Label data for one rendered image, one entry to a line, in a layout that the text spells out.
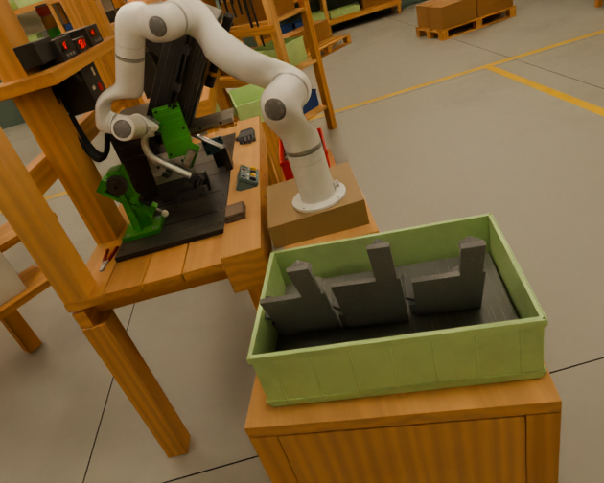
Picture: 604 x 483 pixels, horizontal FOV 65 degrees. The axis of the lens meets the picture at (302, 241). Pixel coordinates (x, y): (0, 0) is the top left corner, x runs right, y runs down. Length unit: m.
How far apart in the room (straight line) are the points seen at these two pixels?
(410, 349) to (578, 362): 1.32
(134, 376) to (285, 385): 0.94
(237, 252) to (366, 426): 0.72
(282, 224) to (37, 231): 0.75
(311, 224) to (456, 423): 0.77
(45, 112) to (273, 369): 1.25
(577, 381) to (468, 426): 1.11
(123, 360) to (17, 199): 0.68
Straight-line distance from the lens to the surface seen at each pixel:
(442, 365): 1.08
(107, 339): 1.85
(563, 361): 2.27
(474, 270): 1.02
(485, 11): 8.06
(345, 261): 1.37
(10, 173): 1.59
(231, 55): 1.49
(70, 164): 1.96
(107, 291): 1.73
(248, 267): 1.58
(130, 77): 1.69
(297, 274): 0.97
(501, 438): 1.20
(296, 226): 1.56
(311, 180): 1.54
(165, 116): 2.08
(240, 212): 1.74
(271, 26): 4.49
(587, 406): 2.14
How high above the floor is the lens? 1.67
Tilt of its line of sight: 31 degrees down
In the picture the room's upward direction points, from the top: 17 degrees counter-clockwise
